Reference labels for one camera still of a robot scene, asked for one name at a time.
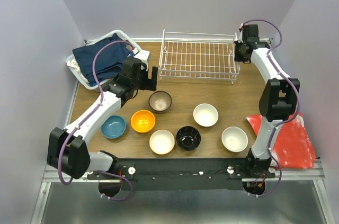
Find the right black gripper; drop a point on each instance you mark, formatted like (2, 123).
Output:
(237, 58)

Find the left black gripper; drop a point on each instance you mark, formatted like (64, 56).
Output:
(152, 83)

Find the dark patterned bowl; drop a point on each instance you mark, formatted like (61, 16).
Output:
(160, 101)

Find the orange bowl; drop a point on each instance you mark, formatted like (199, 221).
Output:
(143, 121)

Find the white wire dish rack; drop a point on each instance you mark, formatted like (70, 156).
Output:
(198, 56)

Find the red floral bowl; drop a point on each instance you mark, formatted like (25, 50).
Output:
(162, 142)

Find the white ribbed bowl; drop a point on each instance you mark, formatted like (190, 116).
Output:
(205, 115)

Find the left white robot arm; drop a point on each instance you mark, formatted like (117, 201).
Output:
(68, 147)

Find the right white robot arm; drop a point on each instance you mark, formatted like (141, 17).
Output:
(278, 105)

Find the navy blue cloth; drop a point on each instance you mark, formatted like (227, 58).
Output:
(108, 63)

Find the blue bowl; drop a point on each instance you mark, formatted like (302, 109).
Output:
(114, 127)

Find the black fluted bowl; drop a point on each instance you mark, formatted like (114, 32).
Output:
(188, 138)

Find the white laundry basket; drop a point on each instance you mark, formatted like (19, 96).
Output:
(74, 67)

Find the plain white bowl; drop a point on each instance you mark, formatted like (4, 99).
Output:
(234, 139)

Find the red white cloth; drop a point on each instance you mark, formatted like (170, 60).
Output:
(293, 147)

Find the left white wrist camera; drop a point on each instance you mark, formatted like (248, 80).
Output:
(143, 55)

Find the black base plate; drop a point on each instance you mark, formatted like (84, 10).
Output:
(160, 174)

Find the aluminium frame rail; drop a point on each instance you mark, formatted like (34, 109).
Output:
(288, 174)

